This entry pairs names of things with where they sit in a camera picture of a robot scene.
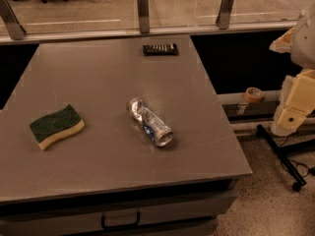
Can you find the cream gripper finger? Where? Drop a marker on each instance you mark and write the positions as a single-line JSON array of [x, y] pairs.
[[283, 43], [297, 102]]

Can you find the green and yellow sponge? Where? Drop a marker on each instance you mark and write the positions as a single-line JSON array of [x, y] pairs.
[[56, 126]]

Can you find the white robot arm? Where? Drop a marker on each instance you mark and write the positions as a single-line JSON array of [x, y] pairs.
[[302, 51]]

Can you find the orange tape roll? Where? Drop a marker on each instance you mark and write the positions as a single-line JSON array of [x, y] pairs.
[[254, 95]]

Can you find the black stand leg with wheel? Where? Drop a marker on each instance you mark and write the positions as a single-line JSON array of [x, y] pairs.
[[283, 151]]

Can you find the grey cabinet drawer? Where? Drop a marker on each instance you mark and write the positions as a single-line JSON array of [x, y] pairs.
[[184, 215]]

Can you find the right metal bracket post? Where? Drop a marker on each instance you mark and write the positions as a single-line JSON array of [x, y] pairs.
[[224, 15]]

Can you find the black drawer handle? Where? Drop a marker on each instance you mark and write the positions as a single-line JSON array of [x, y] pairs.
[[120, 221]]

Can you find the left metal bracket post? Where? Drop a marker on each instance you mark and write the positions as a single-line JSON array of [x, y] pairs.
[[13, 26]]

